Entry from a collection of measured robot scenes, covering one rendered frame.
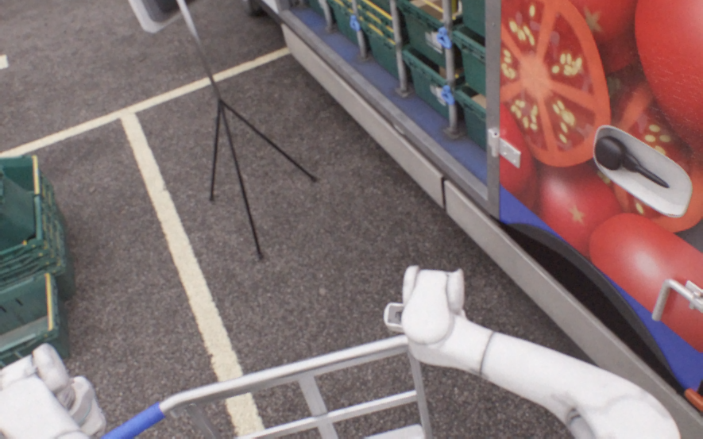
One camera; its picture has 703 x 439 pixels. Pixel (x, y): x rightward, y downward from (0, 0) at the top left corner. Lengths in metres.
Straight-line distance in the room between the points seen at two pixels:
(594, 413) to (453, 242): 2.40
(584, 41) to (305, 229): 2.12
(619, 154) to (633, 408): 0.98
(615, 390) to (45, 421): 0.68
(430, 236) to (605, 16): 1.87
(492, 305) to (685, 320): 1.20
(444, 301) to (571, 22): 0.97
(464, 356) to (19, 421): 0.56
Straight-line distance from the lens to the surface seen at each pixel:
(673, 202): 1.66
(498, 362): 0.80
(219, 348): 2.98
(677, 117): 1.49
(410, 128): 2.80
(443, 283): 0.85
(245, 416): 2.75
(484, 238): 2.61
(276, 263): 3.21
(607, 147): 1.66
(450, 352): 0.82
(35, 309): 3.56
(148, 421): 1.38
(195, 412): 1.54
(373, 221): 3.28
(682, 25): 1.41
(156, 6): 4.88
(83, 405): 1.11
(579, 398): 0.78
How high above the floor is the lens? 2.31
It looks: 42 degrees down
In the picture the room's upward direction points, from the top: 12 degrees counter-clockwise
